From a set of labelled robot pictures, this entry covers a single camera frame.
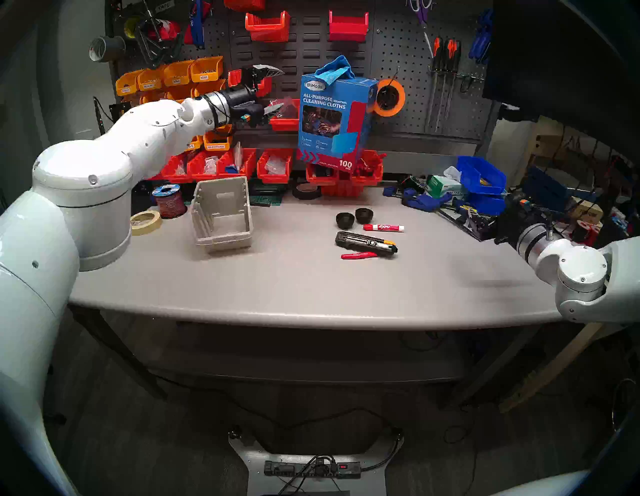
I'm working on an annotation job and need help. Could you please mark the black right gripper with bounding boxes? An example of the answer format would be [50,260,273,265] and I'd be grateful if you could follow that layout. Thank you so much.
[474,196,544,248]

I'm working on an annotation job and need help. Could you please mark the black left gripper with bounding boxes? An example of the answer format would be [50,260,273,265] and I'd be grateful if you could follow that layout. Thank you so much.
[226,63,286,129]

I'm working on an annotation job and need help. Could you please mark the blue cleaning cloths box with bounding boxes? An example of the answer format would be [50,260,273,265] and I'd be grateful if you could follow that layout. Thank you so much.
[296,74,379,173]

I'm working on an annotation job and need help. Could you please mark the black tool with yellow end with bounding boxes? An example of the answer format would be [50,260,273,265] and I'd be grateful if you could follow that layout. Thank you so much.
[335,231,399,257]

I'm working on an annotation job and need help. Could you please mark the beige plastic storage bin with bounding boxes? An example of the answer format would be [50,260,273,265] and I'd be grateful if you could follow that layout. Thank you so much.
[190,176,255,254]

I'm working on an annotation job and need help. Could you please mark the green white Kimtech wipes box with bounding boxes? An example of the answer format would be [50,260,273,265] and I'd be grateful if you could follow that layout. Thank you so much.
[428,166,469,201]

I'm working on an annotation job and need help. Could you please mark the brown cardboard box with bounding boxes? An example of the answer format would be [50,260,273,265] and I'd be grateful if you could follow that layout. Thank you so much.
[570,197,605,226]

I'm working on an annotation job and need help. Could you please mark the blue plastic bin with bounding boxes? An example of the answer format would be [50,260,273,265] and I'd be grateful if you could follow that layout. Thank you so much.
[456,155,507,196]
[465,191,512,217]

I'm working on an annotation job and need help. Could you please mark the blue bar clamp yellow label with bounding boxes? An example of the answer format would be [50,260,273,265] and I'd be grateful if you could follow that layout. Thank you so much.
[452,199,488,226]

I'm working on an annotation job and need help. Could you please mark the dark grey pegboard panel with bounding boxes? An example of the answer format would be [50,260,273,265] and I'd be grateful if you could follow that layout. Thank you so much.
[105,0,501,148]

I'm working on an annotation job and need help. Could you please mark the blue microfibre cloth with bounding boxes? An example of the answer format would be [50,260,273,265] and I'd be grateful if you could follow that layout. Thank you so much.
[313,56,357,87]

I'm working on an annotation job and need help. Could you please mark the orange bin labelled M3X6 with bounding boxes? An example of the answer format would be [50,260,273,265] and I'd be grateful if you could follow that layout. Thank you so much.
[190,55,225,84]

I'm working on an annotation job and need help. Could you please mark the dark blue case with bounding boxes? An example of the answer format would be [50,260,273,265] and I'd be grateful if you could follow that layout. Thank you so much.
[522,165,571,207]

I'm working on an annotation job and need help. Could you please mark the orange bin labelled HEX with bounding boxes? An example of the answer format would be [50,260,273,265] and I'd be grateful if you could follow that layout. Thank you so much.
[203,127,234,152]

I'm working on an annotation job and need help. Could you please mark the red shelf bin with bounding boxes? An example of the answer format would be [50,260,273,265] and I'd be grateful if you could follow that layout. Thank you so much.
[350,150,387,187]
[306,165,341,187]
[161,154,194,184]
[186,150,221,184]
[216,148,257,182]
[256,148,295,185]

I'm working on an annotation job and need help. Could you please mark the dark grey C-clamp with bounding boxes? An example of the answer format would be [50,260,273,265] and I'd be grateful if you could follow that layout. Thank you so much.
[134,0,168,70]
[157,32,184,67]

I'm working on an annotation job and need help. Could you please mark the green cutting mat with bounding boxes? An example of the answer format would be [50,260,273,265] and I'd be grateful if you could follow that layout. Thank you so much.
[249,180,287,207]

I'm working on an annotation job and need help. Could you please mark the red tape roll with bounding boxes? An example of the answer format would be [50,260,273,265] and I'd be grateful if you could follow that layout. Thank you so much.
[152,19,182,42]

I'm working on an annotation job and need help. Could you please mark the orange bin labelled M3X8 BAD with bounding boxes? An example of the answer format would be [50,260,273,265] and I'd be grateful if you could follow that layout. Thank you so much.
[137,65,167,93]

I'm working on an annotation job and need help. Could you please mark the stack of red bins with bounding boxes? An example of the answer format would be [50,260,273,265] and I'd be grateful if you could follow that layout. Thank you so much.
[320,180,368,200]

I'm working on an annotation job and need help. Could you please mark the orange tape roll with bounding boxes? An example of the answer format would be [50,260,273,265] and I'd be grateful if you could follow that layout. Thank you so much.
[374,77,407,118]

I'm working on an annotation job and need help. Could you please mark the orange bin labelled M3X5X4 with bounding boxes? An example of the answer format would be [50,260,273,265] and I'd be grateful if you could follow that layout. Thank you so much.
[115,70,144,97]

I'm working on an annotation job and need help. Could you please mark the light wood side table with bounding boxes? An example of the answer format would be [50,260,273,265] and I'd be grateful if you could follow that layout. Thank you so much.
[499,117,601,415]

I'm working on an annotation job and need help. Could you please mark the orange black screwdriver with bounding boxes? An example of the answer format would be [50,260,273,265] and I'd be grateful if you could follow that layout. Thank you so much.
[425,36,445,134]
[436,39,457,134]
[445,41,464,122]

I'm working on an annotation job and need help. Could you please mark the beige masking tape roll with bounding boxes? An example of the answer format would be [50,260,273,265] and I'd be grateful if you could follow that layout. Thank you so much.
[131,210,162,237]

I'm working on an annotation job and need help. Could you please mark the black monitor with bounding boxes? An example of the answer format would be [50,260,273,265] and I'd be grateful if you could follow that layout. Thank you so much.
[482,0,640,166]

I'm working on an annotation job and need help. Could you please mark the black power strip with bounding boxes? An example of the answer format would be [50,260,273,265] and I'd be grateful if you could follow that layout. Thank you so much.
[264,460,362,480]

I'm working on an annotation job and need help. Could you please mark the black table leg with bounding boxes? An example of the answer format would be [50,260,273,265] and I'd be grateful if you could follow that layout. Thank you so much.
[70,305,168,401]

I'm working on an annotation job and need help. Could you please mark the small red black wire spool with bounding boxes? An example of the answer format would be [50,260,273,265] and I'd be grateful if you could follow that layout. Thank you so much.
[571,220,602,249]

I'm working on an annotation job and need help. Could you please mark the crimson wall bin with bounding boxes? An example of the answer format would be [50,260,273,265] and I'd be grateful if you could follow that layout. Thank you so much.
[328,9,370,43]

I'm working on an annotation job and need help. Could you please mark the black monitor mount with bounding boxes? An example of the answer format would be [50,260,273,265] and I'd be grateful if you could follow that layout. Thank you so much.
[500,102,542,124]

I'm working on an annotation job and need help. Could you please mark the red wire spool blue label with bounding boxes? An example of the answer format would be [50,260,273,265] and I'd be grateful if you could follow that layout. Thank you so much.
[151,183,188,220]

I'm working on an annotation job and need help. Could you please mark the purple handled scissors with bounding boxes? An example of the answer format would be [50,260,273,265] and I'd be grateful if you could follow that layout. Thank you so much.
[406,0,435,58]

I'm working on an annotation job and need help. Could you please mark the grey duct tape roll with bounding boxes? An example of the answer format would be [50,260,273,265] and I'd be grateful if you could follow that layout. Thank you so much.
[89,35,127,63]

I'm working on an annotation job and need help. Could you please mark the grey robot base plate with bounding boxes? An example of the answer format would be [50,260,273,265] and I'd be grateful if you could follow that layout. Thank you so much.
[227,430,405,496]

